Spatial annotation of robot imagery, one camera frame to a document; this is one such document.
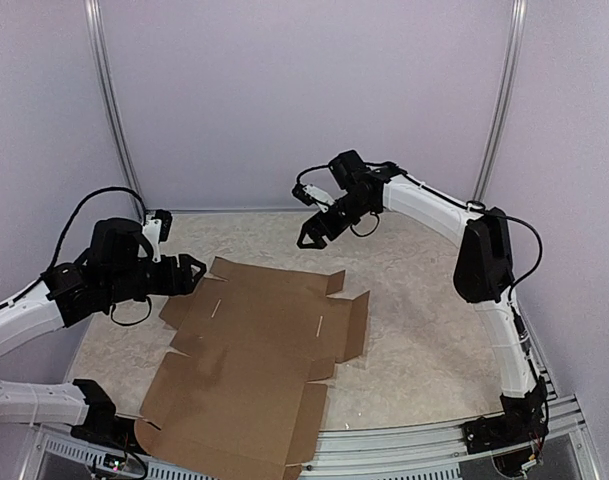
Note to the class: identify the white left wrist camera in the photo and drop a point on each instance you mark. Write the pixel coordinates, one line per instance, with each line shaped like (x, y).
(156, 230)

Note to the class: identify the right aluminium frame post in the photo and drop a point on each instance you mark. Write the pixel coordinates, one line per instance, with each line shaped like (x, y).
(503, 99)

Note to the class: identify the left aluminium frame post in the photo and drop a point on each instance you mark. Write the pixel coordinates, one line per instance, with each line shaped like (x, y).
(100, 54)

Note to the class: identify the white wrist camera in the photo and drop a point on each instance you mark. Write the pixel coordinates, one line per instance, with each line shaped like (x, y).
(311, 195)
(156, 230)

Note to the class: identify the small circuit board with LEDs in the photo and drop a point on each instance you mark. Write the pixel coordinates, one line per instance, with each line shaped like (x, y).
(114, 463)

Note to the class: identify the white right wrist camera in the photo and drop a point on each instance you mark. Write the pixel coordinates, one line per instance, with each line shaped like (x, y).
(311, 195)

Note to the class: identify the aluminium front rail frame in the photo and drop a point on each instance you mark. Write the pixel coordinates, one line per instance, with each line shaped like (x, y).
(430, 451)

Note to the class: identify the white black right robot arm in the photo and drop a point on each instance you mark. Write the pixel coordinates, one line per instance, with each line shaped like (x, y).
(483, 275)

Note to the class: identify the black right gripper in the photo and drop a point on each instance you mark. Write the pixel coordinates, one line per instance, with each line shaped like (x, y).
(314, 224)

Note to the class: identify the aluminium frame post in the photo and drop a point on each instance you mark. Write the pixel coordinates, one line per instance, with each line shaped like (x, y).
(100, 54)
(503, 99)

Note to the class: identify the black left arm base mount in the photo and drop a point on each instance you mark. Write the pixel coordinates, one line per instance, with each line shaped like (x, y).
(121, 435)

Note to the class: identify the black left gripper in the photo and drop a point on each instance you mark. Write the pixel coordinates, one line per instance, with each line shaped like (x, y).
(185, 285)

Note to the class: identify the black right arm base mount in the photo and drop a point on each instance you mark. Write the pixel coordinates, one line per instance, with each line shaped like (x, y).
(492, 433)

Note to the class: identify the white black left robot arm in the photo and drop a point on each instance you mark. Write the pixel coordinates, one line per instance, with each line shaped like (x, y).
(122, 263)

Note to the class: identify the brown cardboard box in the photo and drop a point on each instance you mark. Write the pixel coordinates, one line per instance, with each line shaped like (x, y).
(241, 394)

